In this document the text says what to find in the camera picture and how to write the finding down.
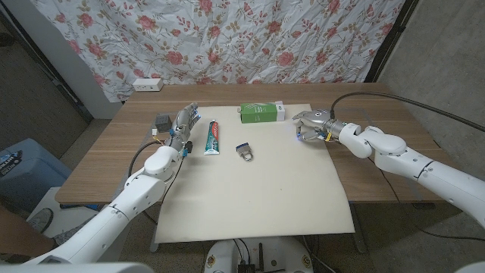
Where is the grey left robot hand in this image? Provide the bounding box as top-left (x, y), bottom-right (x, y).
top-left (166, 102), bottom-right (202, 152)

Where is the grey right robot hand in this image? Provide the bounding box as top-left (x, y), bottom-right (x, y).
top-left (291, 109), bottom-right (344, 143)

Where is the green red toothpaste tube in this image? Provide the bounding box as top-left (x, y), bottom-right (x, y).
top-left (203, 120), bottom-right (221, 156)

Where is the silver padlock with blue base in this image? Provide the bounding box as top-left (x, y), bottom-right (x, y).
top-left (235, 142), bottom-right (255, 162)

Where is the dark grey cube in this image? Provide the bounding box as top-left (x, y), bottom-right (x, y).
top-left (155, 113), bottom-right (172, 133)

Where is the white power strip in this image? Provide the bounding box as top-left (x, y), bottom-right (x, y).
top-left (132, 77), bottom-right (164, 93)

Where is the green and white carton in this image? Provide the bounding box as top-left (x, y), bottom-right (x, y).
top-left (237, 100), bottom-right (286, 124)

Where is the cream table mat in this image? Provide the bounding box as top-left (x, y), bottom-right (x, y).
top-left (154, 103), bottom-right (356, 244)

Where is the floral backdrop cloth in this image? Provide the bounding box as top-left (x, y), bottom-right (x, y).
top-left (30, 0), bottom-right (406, 103)

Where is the black backdrop stand pole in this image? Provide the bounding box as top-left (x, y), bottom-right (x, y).
top-left (363, 0), bottom-right (420, 83)

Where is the grey table leg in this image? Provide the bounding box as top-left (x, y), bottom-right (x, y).
top-left (349, 202), bottom-right (369, 254)
top-left (149, 227), bottom-right (161, 253)

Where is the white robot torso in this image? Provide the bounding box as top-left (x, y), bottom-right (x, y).
top-left (204, 237), bottom-right (314, 273)

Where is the white floor platform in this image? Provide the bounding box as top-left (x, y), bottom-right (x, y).
top-left (26, 185), bottom-right (102, 238)

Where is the blue plastic bin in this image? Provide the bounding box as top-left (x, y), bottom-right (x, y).
top-left (0, 137), bottom-right (73, 213)

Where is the grey shoe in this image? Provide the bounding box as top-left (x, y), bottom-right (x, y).
top-left (28, 207), bottom-right (55, 234)

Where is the person's brown leg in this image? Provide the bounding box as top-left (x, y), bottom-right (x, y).
top-left (0, 204), bottom-right (58, 259)

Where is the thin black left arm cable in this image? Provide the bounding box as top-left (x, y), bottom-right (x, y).
top-left (142, 153), bottom-right (187, 225)

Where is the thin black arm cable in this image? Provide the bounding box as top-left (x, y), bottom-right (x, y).
top-left (142, 153), bottom-right (187, 225)
top-left (367, 156), bottom-right (485, 242)

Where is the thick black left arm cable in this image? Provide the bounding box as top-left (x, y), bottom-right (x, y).
top-left (127, 140), bottom-right (164, 179)

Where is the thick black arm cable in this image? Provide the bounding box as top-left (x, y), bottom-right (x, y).
top-left (330, 91), bottom-right (485, 133)
top-left (127, 140), bottom-right (164, 179)

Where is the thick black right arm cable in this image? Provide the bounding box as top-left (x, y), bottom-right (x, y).
top-left (330, 91), bottom-right (485, 133)

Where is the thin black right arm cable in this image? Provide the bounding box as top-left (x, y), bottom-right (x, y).
top-left (367, 156), bottom-right (485, 242)

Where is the black metal frame bar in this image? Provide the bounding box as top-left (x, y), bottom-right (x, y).
top-left (0, 7), bottom-right (94, 123)

